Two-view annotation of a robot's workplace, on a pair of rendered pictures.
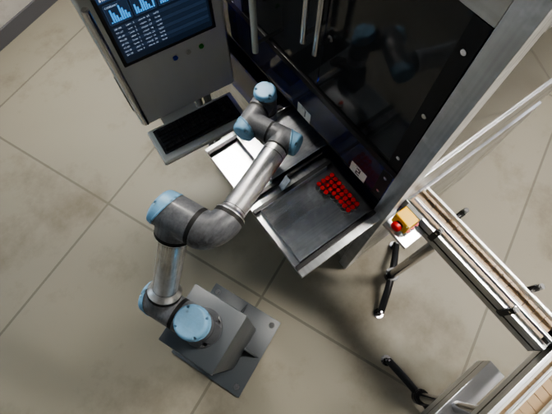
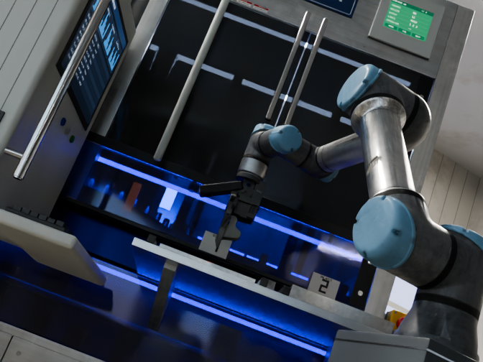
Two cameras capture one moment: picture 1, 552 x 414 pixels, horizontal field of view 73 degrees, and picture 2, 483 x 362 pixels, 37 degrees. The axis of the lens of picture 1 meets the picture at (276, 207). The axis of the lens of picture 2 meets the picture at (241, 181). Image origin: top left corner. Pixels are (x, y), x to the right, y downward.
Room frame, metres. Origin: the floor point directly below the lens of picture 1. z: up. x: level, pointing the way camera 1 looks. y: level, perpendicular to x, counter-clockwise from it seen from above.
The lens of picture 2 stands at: (-0.31, 1.53, 0.56)
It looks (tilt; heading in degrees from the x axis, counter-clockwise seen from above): 18 degrees up; 307
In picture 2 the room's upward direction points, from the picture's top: 21 degrees clockwise
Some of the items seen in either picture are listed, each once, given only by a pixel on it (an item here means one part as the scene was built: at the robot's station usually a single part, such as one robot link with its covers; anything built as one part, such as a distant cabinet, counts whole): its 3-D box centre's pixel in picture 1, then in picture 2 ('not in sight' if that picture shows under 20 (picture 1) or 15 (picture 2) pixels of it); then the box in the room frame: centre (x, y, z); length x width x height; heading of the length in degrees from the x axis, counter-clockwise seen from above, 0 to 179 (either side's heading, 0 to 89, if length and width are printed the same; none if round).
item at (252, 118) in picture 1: (254, 124); (284, 144); (0.71, 0.07, 1.28); 0.11 x 0.11 x 0.08; 60
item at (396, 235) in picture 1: (406, 226); not in sight; (0.50, -0.53, 0.87); 0.14 x 0.13 x 0.02; 127
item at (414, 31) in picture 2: not in sight; (407, 21); (0.67, -0.30, 1.96); 0.21 x 0.01 x 0.21; 37
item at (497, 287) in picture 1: (479, 262); not in sight; (0.34, -0.77, 0.92); 0.69 x 0.15 x 0.16; 37
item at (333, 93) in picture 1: (378, 66); (345, 134); (0.74, -0.28, 1.50); 0.43 x 0.01 x 0.59; 37
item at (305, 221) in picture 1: (313, 213); (326, 318); (0.54, -0.15, 0.90); 0.34 x 0.26 x 0.04; 126
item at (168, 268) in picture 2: not in sight; (161, 299); (0.90, 0.07, 0.79); 0.34 x 0.03 x 0.13; 127
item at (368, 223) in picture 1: (296, 179); (259, 307); (0.71, -0.09, 0.87); 0.70 x 0.48 x 0.02; 37
